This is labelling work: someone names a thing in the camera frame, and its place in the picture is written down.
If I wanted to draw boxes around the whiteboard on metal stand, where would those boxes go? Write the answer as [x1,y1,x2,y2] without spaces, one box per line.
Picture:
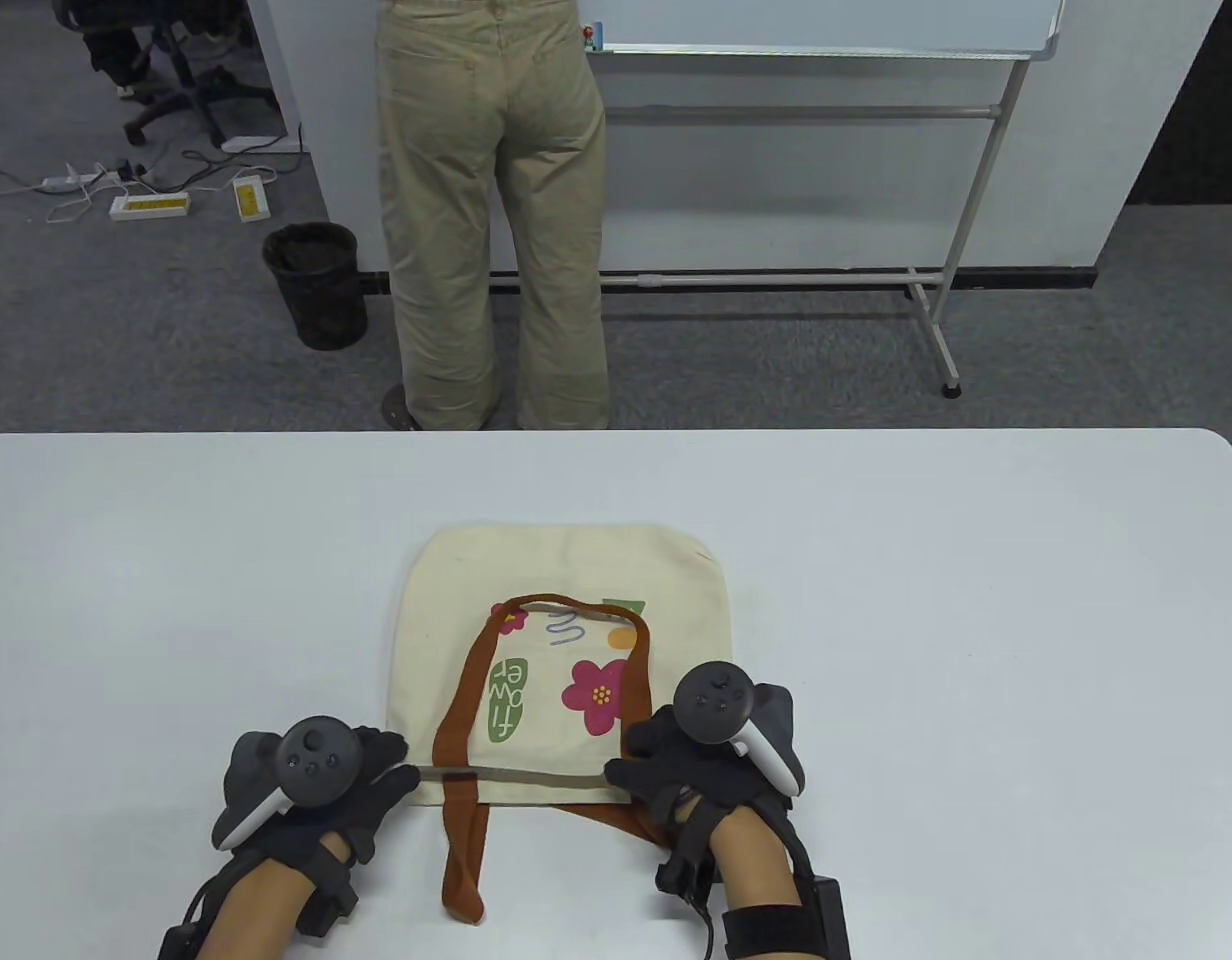
[488,0,1067,401]

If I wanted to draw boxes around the white power strips with cables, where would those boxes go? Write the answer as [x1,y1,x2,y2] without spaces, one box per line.
[0,163,127,227]

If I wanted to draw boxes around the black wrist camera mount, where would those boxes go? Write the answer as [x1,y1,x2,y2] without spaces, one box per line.
[296,835,361,942]
[656,815,723,902]

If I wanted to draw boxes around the long yellow label power strip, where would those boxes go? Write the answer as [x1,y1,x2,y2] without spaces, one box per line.
[110,192,193,222]

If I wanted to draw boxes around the black office chair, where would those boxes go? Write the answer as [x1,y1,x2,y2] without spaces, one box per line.
[51,0,283,149]

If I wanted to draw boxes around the black mesh trash bin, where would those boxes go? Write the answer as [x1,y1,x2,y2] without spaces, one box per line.
[262,222,370,352]

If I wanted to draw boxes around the cream canvas bag brown straps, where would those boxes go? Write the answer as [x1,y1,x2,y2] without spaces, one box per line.
[384,522,732,926]

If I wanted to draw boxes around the black forearm band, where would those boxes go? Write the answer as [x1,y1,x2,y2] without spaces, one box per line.
[723,877,854,960]

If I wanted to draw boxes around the black floor cable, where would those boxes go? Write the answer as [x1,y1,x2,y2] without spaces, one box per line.
[116,148,307,197]

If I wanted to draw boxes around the grey and white handheld controller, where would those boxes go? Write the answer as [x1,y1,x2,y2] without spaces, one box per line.
[211,715,363,852]
[671,663,807,799]

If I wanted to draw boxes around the person's left forearm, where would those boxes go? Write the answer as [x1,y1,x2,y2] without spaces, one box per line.
[181,840,353,960]

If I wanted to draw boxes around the person's right forearm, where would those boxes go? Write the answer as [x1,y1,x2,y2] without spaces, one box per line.
[711,805,815,960]

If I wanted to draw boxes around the plain white power strip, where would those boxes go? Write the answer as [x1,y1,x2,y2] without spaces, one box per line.
[40,165,123,197]

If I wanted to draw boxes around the person's right hand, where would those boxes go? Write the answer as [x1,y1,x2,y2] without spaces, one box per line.
[604,705,795,859]

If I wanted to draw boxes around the person's left hand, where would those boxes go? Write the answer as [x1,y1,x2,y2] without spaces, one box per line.
[244,730,422,866]

